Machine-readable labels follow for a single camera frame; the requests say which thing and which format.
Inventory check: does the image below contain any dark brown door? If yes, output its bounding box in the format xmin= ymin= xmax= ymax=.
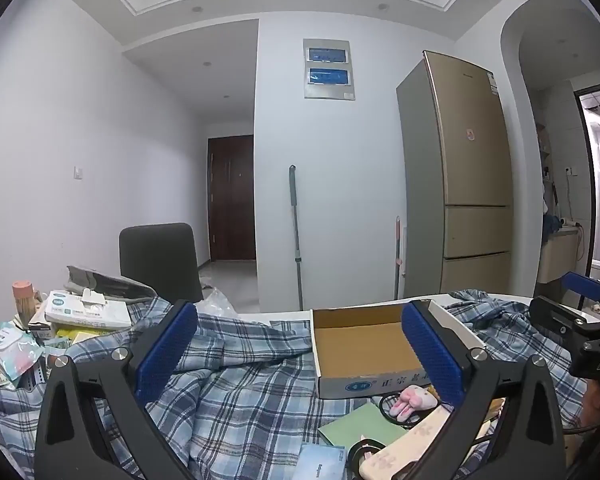
xmin=207 ymin=135 xmax=256 ymax=262

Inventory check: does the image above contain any gold refrigerator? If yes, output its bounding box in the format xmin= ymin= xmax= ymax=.
xmin=396 ymin=50 xmax=514 ymax=302

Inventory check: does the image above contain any yellow packet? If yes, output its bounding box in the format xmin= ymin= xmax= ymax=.
xmin=54 ymin=325 xmax=111 ymax=346

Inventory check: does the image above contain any thin black cord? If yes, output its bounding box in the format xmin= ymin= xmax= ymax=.
xmin=377 ymin=394 xmax=417 ymax=429

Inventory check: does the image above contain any pink lidded bottle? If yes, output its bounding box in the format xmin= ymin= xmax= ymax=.
xmin=11 ymin=281 xmax=36 ymax=328

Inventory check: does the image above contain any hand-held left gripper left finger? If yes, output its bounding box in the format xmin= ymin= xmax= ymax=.
xmin=34 ymin=299 xmax=201 ymax=480

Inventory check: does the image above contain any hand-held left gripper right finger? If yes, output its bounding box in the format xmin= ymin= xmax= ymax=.
xmin=400 ymin=298 xmax=567 ymax=480

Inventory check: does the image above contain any grey wall electrical panel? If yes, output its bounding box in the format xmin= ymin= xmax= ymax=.
xmin=302 ymin=38 xmax=357 ymax=101

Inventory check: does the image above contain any grey mop handle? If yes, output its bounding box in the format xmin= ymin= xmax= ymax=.
xmin=288 ymin=164 xmax=305 ymax=311

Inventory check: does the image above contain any grey cloth bag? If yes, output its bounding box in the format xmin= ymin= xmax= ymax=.
xmin=64 ymin=265 xmax=157 ymax=302

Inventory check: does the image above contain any blue floral wipes pack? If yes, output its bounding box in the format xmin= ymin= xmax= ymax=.
xmin=0 ymin=321 xmax=44 ymax=386

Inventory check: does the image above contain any cardboard box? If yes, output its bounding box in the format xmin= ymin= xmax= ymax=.
xmin=310 ymin=299 xmax=487 ymax=400

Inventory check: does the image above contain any blue tissue packet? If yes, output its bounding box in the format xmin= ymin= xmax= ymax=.
xmin=296 ymin=442 xmax=348 ymax=480

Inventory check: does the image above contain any pink handled broom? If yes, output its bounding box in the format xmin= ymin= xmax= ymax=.
xmin=393 ymin=216 xmax=404 ymax=301

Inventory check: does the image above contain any pink bunny plush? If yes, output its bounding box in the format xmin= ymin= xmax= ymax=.
xmin=389 ymin=385 xmax=441 ymax=421

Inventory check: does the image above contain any beige vanity cabinet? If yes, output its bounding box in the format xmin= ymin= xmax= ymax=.
xmin=536 ymin=227 xmax=581 ymax=286

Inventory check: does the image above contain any blue hanging cloth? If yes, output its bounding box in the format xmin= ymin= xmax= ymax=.
xmin=542 ymin=212 xmax=563 ymax=247

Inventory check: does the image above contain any green notebook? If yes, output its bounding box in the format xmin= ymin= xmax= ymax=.
xmin=317 ymin=402 xmax=406 ymax=448

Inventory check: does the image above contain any white wet wipes pack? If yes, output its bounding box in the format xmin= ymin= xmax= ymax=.
xmin=45 ymin=290 xmax=132 ymax=331

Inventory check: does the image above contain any blue plaid shirt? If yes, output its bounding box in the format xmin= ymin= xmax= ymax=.
xmin=0 ymin=287 xmax=588 ymax=480

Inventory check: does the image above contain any pale floral case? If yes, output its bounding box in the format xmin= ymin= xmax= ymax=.
xmin=358 ymin=405 xmax=453 ymax=480

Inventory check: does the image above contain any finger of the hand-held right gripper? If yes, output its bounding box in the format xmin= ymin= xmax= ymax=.
xmin=529 ymin=296 xmax=594 ymax=347
xmin=561 ymin=271 xmax=600 ymax=317

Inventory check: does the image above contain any black cable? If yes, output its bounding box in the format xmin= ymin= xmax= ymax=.
xmin=347 ymin=437 xmax=387 ymax=464

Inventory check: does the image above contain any clear plastic bag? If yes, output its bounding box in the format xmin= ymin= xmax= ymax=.
xmin=195 ymin=285 xmax=239 ymax=316

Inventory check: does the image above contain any dark grey chair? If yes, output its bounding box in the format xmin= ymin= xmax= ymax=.
xmin=119 ymin=222 xmax=204 ymax=304

